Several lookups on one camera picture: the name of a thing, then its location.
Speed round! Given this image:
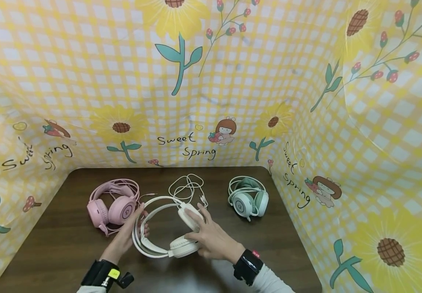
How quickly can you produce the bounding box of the person's left hand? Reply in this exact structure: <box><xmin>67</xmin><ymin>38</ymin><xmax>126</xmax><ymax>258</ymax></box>
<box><xmin>99</xmin><ymin>203</ymin><xmax>150</xmax><ymax>265</ymax></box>

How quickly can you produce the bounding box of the person's right hand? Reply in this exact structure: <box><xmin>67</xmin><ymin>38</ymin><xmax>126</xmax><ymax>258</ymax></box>
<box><xmin>184</xmin><ymin>203</ymin><xmax>246</xmax><ymax>263</ymax></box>

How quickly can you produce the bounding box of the white over-ear headphones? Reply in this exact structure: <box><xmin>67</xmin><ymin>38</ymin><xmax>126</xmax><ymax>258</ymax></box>
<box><xmin>132</xmin><ymin>196</ymin><xmax>207</xmax><ymax>259</ymax></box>

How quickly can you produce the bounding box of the person's left forearm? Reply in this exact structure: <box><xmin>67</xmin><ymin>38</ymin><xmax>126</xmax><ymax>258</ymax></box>
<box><xmin>76</xmin><ymin>284</ymin><xmax>106</xmax><ymax>293</ymax></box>

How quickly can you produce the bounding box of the person's right forearm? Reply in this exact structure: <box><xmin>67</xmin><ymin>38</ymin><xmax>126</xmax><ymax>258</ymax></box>
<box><xmin>251</xmin><ymin>263</ymin><xmax>296</xmax><ymax>293</ymax></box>

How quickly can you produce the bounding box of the pink over-ear headphones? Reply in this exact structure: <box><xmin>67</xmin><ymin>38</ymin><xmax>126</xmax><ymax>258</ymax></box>
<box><xmin>87</xmin><ymin>179</ymin><xmax>141</xmax><ymax>237</ymax></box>

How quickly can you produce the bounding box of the mint green over-ear headphones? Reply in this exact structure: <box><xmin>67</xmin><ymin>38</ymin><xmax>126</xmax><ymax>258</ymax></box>
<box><xmin>227</xmin><ymin>175</ymin><xmax>270</xmax><ymax>223</ymax></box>

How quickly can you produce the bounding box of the black wrist band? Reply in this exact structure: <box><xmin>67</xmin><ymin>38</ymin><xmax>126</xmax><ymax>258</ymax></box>
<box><xmin>233</xmin><ymin>249</ymin><xmax>264</xmax><ymax>286</ymax></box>
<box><xmin>80</xmin><ymin>259</ymin><xmax>135</xmax><ymax>292</ymax></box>

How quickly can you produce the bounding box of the white headphone cable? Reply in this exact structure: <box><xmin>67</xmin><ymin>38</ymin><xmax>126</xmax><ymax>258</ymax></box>
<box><xmin>167</xmin><ymin>174</ymin><xmax>209</xmax><ymax>210</ymax></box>

